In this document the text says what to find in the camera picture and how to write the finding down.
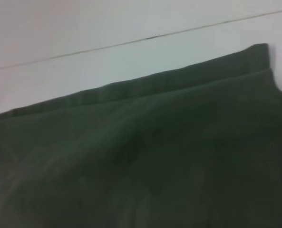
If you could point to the dark green printed T-shirt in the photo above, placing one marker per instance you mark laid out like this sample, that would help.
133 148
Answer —
140 154

